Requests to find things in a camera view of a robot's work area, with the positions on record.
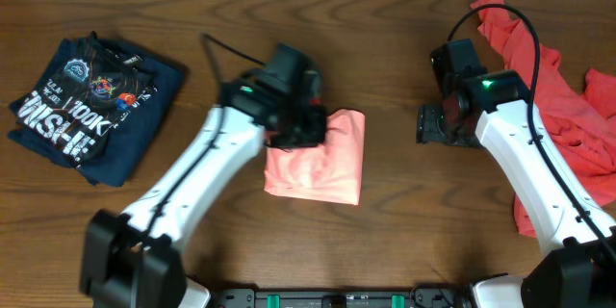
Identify salmon pink printed t-shirt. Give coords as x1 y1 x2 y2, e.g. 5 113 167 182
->
264 109 366 205

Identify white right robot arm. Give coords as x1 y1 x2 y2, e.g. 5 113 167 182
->
417 70 615 308

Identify red crumpled t-shirt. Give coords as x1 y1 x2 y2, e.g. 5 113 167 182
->
478 7 615 206

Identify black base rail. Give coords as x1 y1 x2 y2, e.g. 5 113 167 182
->
207 287 474 308

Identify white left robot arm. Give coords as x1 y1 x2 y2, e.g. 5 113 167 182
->
79 80 326 308

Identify folded navy printed t-shirt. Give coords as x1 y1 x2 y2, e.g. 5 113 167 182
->
8 33 186 187

